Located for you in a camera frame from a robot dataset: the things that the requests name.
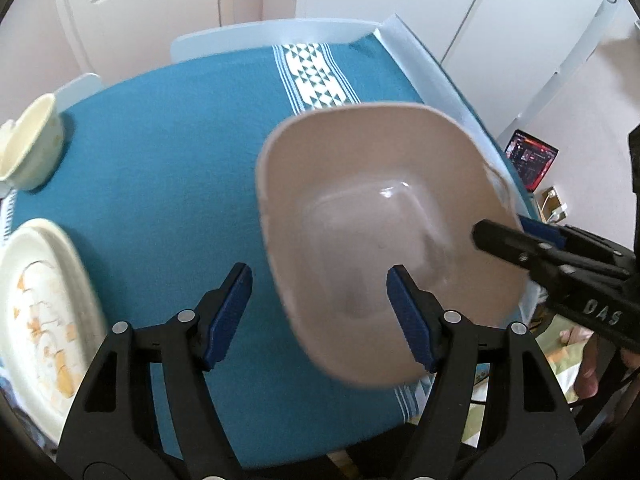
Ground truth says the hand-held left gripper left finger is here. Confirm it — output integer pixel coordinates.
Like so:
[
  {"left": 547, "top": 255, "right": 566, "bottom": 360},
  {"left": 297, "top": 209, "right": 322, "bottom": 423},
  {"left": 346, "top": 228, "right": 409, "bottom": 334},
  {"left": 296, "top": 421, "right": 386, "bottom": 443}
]
[{"left": 56, "top": 262, "right": 253, "bottom": 480}]

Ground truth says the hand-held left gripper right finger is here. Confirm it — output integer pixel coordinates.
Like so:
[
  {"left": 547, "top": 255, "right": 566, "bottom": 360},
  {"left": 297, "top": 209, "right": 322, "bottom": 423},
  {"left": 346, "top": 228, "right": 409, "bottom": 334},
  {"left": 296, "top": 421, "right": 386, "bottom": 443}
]
[{"left": 386, "top": 265, "right": 586, "bottom": 480}]

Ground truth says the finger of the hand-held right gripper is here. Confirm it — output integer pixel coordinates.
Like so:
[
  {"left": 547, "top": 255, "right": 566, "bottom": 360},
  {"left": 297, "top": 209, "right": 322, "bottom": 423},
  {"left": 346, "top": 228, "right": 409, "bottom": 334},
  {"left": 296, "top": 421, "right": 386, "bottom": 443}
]
[
  {"left": 472, "top": 218, "right": 630, "bottom": 287},
  {"left": 517, "top": 214, "right": 629, "bottom": 272}
]

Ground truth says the square beige bowl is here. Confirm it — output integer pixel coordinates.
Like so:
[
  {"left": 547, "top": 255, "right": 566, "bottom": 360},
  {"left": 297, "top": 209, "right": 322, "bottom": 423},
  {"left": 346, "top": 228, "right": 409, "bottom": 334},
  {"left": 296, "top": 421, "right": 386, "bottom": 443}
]
[{"left": 255, "top": 102, "right": 529, "bottom": 388}]

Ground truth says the person's right hand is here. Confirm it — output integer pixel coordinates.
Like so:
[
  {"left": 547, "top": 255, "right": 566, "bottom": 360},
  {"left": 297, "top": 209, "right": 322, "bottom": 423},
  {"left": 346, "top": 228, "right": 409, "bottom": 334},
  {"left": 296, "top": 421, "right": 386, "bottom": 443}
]
[{"left": 559, "top": 324, "right": 601, "bottom": 398}]

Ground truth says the white power adapter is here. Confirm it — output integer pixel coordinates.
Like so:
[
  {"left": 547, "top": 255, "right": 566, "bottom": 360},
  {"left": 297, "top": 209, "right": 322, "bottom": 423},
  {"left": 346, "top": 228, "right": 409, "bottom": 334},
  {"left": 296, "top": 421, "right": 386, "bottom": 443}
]
[{"left": 537, "top": 186, "right": 569, "bottom": 224}]

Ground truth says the dark colourful box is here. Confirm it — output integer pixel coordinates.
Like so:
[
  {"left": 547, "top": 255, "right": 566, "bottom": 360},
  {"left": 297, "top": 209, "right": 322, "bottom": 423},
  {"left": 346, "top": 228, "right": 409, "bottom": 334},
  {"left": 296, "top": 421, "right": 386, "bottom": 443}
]
[{"left": 504, "top": 129, "right": 559, "bottom": 193}]

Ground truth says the teal patterned tablecloth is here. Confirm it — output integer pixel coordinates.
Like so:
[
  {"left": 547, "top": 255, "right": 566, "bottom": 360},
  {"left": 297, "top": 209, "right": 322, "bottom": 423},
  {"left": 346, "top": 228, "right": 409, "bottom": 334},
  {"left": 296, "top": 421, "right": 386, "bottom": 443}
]
[{"left": 0, "top": 42, "right": 531, "bottom": 471}]

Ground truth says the cartoon print plate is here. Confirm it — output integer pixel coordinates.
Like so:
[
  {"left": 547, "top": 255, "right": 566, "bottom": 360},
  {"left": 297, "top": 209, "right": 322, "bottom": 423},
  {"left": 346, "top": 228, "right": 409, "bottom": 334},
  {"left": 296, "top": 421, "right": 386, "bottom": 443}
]
[{"left": 0, "top": 218, "right": 108, "bottom": 443}]

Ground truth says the cream round bowl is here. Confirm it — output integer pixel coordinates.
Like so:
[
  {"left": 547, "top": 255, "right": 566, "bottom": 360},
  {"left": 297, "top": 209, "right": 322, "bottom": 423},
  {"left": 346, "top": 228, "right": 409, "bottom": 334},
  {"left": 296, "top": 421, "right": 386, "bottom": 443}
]
[{"left": 0, "top": 93, "right": 66, "bottom": 192}]

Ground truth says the white wardrobe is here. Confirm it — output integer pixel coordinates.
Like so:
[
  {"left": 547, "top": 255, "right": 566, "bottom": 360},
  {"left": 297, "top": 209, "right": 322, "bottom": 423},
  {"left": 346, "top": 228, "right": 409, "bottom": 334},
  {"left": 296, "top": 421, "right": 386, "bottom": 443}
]
[{"left": 295, "top": 0, "right": 621, "bottom": 136}]

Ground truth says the light blue plastic table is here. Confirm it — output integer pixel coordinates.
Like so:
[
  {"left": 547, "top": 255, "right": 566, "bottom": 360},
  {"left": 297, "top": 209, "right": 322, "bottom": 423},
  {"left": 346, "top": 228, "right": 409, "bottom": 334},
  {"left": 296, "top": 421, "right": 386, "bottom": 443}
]
[{"left": 52, "top": 12, "right": 541, "bottom": 321}]

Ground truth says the white panel door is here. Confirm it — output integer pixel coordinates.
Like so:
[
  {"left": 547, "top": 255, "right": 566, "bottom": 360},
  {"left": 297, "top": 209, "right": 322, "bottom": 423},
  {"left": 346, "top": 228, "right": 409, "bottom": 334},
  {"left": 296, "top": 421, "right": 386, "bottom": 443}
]
[{"left": 47, "top": 0, "right": 266, "bottom": 86}]

